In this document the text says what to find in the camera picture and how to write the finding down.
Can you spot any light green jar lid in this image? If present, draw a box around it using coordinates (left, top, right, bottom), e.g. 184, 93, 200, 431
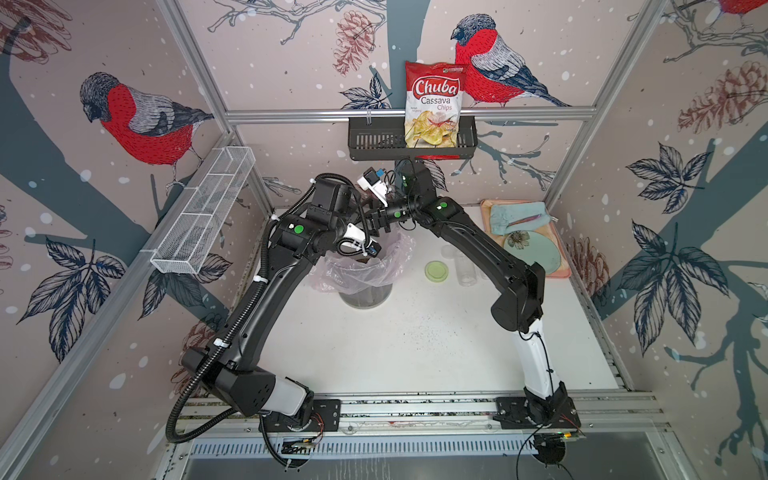
424, 260, 449, 283

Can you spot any short clear mung bean jar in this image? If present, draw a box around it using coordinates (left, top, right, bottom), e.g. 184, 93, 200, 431
455, 252, 478, 287

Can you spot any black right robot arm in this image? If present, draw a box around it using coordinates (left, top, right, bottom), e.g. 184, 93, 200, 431
358, 160, 569, 427

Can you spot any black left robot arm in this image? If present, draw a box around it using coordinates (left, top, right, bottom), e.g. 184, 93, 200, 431
171, 173, 359, 425

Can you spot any white mesh trash bin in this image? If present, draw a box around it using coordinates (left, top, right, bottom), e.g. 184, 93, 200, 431
337, 257, 393, 310

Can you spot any clear plastic bin liner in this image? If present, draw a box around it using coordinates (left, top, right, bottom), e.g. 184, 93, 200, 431
305, 230, 416, 295

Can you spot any Chuba cassava chips bag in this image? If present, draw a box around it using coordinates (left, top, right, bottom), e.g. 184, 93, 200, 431
404, 62, 466, 148

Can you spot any teal oval plate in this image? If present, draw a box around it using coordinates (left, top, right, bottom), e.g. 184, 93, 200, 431
503, 230, 561, 275

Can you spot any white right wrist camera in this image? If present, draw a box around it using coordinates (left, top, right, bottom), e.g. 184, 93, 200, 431
356, 167, 393, 207

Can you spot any dark grey wall shelf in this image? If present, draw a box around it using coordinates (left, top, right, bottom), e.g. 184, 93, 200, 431
347, 116, 478, 161

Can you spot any white wire mesh shelf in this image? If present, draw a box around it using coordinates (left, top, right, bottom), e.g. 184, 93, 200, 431
150, 146, 255, 275

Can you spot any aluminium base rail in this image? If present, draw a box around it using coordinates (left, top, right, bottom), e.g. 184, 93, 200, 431
179, 392, 661, 436

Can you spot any black corrugated cable conduit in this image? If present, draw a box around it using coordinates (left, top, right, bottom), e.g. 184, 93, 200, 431
166, 173, 361, 445

